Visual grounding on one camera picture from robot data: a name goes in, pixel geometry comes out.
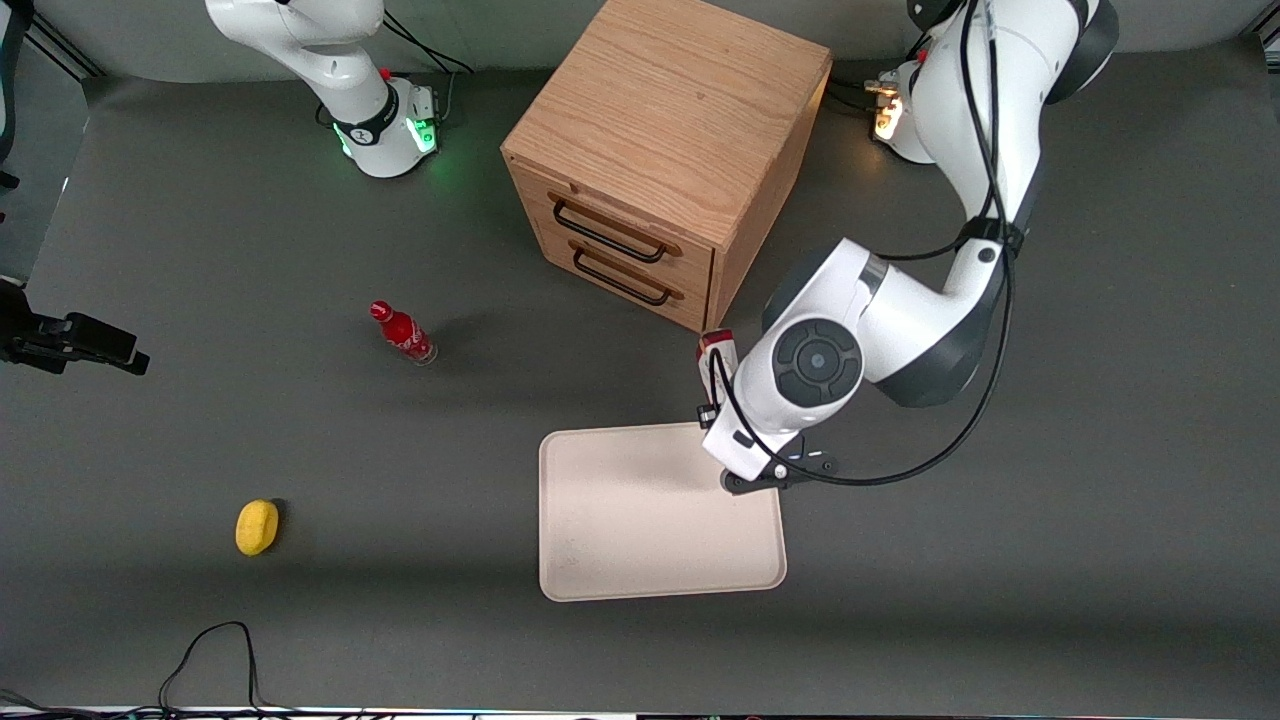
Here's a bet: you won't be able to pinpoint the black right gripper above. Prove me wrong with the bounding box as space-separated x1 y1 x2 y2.
0 278 151 376

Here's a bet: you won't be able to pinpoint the beige rectangular tray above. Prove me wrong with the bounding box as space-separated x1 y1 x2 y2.
538 420 788 603

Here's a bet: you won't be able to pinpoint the wooden drawer front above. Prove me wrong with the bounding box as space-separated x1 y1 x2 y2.
510 165 715 296
530 215 715 336

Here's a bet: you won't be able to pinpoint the yellow lemon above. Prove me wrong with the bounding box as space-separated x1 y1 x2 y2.
235 499 281 557

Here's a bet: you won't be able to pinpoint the red cola bottle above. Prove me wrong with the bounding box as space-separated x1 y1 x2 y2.
369 300 439 368

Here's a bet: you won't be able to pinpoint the wooden two-drawer cabinet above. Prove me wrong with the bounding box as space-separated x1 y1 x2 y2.
500 0 834 338

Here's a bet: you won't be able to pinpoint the black wire drawer handle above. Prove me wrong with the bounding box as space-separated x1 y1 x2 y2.
552 198 669 264
572 247 673 307

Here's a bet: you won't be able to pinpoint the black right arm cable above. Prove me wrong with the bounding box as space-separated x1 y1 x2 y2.
0 0 37 196

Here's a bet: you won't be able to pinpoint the black looped table cable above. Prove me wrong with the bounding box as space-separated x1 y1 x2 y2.
158 621 267 717

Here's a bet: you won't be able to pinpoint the black arm base cables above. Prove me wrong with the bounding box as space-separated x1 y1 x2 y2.
828 22 936 113
380 10 476 126

